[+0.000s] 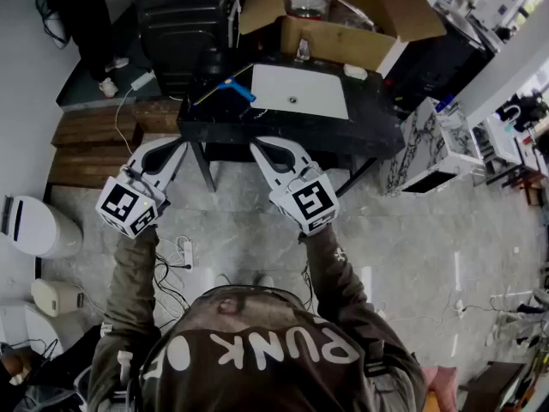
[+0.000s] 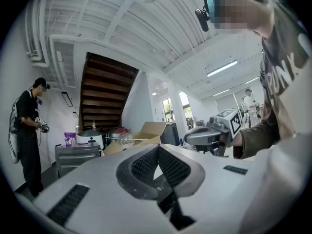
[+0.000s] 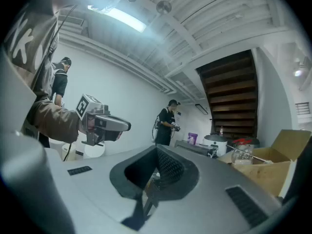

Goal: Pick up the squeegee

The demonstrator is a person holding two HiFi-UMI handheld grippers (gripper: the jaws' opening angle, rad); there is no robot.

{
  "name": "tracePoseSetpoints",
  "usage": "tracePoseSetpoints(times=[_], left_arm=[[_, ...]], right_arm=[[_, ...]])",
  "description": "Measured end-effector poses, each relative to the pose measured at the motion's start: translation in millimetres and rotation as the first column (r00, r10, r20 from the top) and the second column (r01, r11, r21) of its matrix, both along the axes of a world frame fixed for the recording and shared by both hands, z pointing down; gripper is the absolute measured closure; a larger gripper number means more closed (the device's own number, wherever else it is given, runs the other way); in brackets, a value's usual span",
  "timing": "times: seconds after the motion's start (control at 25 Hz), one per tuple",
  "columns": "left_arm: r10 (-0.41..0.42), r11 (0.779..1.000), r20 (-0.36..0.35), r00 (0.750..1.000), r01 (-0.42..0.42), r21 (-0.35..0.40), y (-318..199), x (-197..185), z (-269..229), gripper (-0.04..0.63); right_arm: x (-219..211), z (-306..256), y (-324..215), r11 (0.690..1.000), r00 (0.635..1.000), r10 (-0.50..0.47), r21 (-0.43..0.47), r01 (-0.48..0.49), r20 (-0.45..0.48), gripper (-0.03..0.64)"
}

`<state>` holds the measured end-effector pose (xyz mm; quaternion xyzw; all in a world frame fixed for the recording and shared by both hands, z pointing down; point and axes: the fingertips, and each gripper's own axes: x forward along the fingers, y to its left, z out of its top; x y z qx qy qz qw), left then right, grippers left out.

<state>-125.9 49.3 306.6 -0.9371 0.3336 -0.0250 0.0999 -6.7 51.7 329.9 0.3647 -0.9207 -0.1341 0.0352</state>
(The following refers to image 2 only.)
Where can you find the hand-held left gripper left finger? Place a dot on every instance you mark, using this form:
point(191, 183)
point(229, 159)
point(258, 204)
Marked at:
point(97, 179)

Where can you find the glass jar with red lid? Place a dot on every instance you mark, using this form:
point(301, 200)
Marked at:
point(124, 139)

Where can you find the black cabinet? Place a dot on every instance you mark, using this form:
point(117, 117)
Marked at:
point(170, 134)

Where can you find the wooden staircase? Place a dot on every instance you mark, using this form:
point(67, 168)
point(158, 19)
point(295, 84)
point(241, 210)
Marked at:
point(104, 91)

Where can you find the long ceiling light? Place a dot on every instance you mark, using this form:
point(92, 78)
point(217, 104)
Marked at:
point(221, 92)
point(252, 80)
point(221, 68)

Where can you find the purple bucket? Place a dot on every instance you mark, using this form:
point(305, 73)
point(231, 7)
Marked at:
point(70, 139)

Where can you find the large cardboard box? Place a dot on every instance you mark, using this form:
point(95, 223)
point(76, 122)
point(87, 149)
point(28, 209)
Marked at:
point(151, 130)

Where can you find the small clear bottle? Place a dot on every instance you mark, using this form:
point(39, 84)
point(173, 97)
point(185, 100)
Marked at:
point(93, 125)

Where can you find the metal cabinet appliance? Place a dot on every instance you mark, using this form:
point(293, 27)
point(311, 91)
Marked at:
point(73, 157)

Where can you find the person's brown printed shirt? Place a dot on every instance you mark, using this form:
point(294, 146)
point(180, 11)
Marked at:
point(280, 82)

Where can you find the black head-worn camera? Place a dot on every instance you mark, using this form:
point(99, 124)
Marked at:
point(202, 17)

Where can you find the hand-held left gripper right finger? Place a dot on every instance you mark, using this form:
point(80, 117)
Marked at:
point(219, 191)

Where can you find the white rice cooker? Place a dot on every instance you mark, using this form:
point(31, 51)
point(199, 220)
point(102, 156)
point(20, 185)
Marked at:
point(89, 138)

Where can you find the silver pot with lid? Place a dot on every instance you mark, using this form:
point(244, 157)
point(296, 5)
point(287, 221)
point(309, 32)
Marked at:
point(112, 134)

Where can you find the person's right forearm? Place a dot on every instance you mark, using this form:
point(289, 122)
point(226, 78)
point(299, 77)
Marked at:
point(258, 138)

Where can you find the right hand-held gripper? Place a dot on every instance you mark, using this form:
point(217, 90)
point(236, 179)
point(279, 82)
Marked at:
point(231, 123)

